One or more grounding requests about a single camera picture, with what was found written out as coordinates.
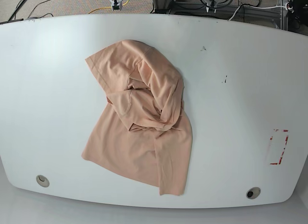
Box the yellow cable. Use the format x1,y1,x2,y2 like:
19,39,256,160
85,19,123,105
88,0,132,14

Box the red tape rectangle marking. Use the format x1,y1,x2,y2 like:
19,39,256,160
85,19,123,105
266,129,289,165

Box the peach t-shirt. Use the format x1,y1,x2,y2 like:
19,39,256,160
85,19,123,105
82,40,193,196

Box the black floor cable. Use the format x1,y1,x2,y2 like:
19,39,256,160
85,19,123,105
7,0,63,21

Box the aluminium frame stand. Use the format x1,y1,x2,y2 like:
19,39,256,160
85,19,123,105
152,0,288,30

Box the left table grommet hole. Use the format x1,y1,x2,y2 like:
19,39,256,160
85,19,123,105
36,175,50,188

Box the white cable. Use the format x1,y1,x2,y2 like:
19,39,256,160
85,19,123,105
227,3,287,22

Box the right table grommet hole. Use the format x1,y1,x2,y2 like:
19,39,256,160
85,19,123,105
246,187,261,199

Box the table grommet hole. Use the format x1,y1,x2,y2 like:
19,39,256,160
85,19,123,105
246,187,261,199
36,175,50,188

